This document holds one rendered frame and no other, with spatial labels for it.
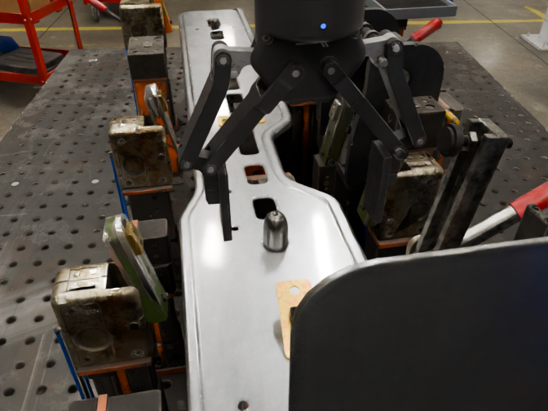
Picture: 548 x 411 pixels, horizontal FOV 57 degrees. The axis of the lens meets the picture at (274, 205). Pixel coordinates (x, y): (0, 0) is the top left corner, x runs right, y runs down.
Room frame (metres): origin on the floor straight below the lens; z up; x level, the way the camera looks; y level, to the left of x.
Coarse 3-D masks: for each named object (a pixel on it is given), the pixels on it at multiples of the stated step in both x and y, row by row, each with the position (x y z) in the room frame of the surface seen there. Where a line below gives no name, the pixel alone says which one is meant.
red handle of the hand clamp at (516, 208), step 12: (528, 192) 0.40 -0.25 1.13; (540, 192) 0.40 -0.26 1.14; (516, 204) 0.40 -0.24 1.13; (540, 204) 0.39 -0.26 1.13; (492, 216) 0.40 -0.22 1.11; (504, 216) 0.39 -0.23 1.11; (516, 216) 0.39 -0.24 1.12; (468, 228) 0.40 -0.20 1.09; (480, 228) 0.39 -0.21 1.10; (492, 228) 0.38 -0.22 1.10; (504, 228) 0.39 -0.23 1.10; (468, 240) 0.38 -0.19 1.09; (480, 240) 0.38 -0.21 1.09
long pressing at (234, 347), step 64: (192, 64) 1.08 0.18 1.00; (256, 128) 0.79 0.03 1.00; (256, 192) 0.59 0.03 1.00; (320, 192) 0.59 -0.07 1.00; (192, 256) 0.46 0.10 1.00; (256, 256) 0.46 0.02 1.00; (320, 256) 0.46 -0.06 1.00; (192, 320) 0.36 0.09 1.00; (256, 320) 0.36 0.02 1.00; (192, 384) 0.28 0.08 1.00; (256, 384) 0.28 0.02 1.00
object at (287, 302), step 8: (296, 280) 0.38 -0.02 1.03; (304, 280) 0.38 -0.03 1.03; (280, 288) 0.38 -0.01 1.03; (288, 288) 0.38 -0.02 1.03; (304, 288) 0.38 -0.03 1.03; (280, 296) 0.37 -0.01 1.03; (288, 296) 0.37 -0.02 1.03; (296, 296) 0.37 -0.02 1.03; (280, 304) 0.36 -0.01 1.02; (288, 304) 0.36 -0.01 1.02; (296, 304) 0.36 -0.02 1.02; (280, 312) 0.35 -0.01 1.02; (288, 312) 0.35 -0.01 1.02; (288, 320) 0.34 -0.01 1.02; (288, 328) 0.33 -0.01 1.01; (288, 336) 0.33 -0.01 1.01; (288, 344) 0.32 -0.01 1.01; (288, 352) 0.31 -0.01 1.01
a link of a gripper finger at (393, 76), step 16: (384, 32) 0.37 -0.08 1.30; (400, 48) 0.36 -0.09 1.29; (400, 64) 0.36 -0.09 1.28; (384, 80) 0.37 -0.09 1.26; (400, 80) 0.36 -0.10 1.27; (400, 96) 0.36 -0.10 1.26; (400, 112) 0.36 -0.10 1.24; (416, 112) 0.36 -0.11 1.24; (416, 128) 0.36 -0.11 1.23; (416, 144) 0.36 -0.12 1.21
